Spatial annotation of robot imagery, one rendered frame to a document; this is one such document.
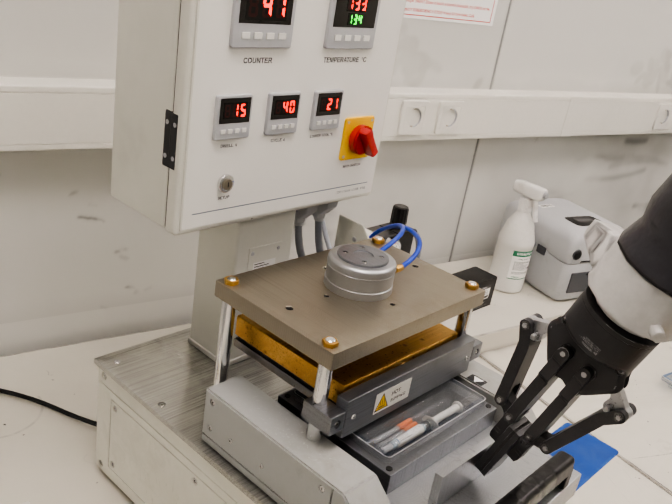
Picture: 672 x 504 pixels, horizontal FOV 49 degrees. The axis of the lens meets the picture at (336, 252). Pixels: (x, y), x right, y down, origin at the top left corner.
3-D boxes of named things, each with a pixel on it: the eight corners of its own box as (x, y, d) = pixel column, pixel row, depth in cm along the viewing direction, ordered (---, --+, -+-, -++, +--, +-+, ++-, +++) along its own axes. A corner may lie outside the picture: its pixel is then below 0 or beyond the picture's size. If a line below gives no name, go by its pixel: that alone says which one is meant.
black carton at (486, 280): (444, 302, 159) (451, 273, 156) (468, 293, 165) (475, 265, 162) (466, 314, 155) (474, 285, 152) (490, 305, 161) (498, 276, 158)
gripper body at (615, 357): (569, 285, 63) (512, 355, 69) (647, 358, 60) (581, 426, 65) (607, 268, 69) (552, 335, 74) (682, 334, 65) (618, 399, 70)
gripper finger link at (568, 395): (600, 351, 69) (612, 362, 68) (536, 426, 75) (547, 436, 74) (580, 363, 66) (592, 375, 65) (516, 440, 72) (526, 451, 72)
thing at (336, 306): (175, 327, 88) (183, 226, 83) (349, 272, 110) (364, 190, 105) (319, 432, 74) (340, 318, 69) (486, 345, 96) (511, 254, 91)
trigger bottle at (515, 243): (479, 281, 172) (505, 178, 162) (501, 276, 177) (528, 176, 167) (507, 297, 166) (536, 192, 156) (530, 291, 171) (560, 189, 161)
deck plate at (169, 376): (93, 363, 96) (93, 356, 95) (289, 300, 121) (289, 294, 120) (356, 592, 69) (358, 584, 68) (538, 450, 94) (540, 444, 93)
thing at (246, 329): (233, 345, 87) (241, 271, 83) (357, 300, 102) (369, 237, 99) (339, 419, 77) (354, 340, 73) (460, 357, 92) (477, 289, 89)
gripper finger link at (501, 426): (522, 413, 73) (500, 390, 74) (495, 443, 75) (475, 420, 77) (530, 408, 74) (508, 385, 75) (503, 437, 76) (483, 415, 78)
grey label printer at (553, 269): (487, 259, 185) (504, 195, 178) (545, 254, 195) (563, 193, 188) (557, 306, 166) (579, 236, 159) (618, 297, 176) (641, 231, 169)
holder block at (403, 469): (275, 413, 84) (278, 394, 83) (386, 361, 98) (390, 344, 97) (386, 495, 74) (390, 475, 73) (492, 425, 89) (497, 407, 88)
